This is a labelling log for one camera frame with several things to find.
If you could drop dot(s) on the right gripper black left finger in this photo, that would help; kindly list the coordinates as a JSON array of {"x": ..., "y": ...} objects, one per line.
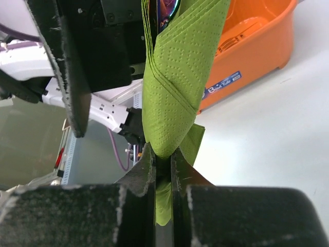
[{"x": 119, "y": 214}]

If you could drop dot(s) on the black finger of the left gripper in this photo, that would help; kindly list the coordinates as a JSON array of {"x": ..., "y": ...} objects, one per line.
[{"x": 55, "y": 34}]

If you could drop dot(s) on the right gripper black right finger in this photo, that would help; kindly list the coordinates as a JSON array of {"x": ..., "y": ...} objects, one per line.
[{"x": 207, "y": 215}]

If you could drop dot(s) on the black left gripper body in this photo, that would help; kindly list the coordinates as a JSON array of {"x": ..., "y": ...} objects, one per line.
[{"x": 109, "y": 38}]

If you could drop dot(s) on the iridescent fork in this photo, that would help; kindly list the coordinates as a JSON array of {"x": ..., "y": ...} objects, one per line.
[{"x": 166, "y": 11}]

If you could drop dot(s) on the green paper napkin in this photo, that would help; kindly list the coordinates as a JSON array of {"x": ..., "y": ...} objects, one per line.
[{"x": 178, "y": 65}]

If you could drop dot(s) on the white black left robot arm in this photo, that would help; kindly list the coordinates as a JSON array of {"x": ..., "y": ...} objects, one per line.
[{"x": 26, "y": 73}]

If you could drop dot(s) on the orange plastic basket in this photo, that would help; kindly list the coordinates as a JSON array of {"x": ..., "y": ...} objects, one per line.
[{"x": 257, "y": 38}]

